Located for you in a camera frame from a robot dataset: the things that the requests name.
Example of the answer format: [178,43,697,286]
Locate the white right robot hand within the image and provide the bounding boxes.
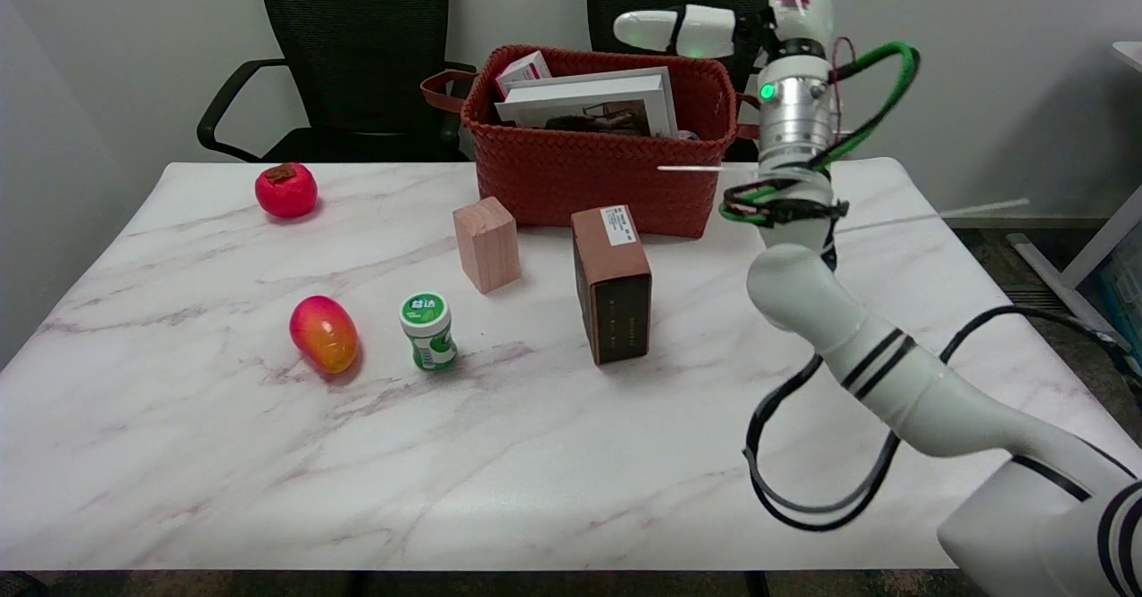
[614,0,841,61]

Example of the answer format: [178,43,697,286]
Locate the white book with photo cover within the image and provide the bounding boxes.
[494,66,681,138]

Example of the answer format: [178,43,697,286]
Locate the red woven basket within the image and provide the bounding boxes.
[420,45,762,239]

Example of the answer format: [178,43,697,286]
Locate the pink and white carton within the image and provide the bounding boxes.
[494,50,554,98]

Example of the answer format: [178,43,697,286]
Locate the brown cardboard box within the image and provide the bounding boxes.
[571,205,653,366]

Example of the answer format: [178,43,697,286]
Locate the light wooden block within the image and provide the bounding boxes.
[452,196,521,294]

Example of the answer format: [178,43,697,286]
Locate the black mesh office chair with armrests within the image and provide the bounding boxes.
[197,0,476,163]

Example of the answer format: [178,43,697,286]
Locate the green white gum bottle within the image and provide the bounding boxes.
[400,292,458,372]

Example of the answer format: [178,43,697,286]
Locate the white desk with metal legs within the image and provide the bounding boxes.
[1008,41,1142,354]

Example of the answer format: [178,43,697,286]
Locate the red persimmon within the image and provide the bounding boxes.
[255,163,319,219]

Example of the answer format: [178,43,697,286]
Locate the red yellow mango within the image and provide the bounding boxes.
[289,295,360,374]

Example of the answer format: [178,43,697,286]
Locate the green robot cable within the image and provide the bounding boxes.
[719,41,921,224]

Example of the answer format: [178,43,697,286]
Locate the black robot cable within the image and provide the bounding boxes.
[742,305,1142,532]

